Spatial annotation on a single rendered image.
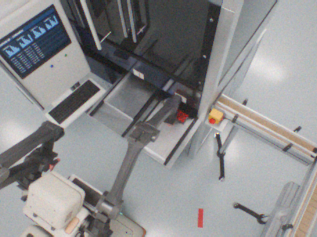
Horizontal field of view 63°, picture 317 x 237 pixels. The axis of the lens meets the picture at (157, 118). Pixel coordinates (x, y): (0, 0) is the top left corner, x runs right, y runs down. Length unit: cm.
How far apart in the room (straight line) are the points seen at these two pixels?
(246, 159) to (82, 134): 168
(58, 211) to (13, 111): 222
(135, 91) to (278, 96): 175
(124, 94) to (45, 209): 99
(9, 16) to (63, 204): 98
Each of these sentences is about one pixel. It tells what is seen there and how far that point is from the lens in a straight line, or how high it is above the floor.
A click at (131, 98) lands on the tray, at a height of 88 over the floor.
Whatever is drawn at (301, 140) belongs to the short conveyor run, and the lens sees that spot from 185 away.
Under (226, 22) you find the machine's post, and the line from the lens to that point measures 108.
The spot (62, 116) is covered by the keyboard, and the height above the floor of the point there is 83.
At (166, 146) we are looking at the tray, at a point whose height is 88.
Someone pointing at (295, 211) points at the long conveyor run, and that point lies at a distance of 170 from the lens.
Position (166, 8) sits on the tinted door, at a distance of 122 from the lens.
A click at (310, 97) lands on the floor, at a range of 325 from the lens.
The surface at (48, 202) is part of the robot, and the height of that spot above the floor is 138.
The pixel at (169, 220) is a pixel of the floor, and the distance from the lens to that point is 248.
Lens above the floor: 247
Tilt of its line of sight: 64 degrees down
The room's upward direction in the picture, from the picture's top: 5 degrees counter-clockwise
